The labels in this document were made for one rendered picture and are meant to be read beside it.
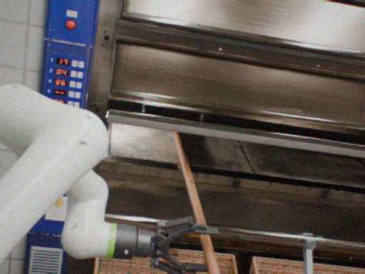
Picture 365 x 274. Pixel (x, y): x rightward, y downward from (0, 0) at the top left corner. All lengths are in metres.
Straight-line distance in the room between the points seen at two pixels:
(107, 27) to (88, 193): 0.63
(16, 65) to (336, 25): 1.10
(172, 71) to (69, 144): 0.91
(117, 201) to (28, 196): 1.10
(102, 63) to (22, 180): 0.93
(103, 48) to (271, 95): 0.62
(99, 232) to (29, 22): 0.76
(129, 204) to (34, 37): 0.71
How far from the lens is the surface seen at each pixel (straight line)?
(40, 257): 2.10
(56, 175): 0.94
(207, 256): 1.43
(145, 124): 1.69
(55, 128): 0.97
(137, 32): 1.77
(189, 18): 1.75
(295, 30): 1.84
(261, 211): 2.09
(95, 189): 1.39
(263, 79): 1.87
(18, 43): 1.81
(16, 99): 1.06
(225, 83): 1.84
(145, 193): 1.99
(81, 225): 1.38
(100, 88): 1.81
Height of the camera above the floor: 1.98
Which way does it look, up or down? 21 degrees down
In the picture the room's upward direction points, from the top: 11 degrees clockwise
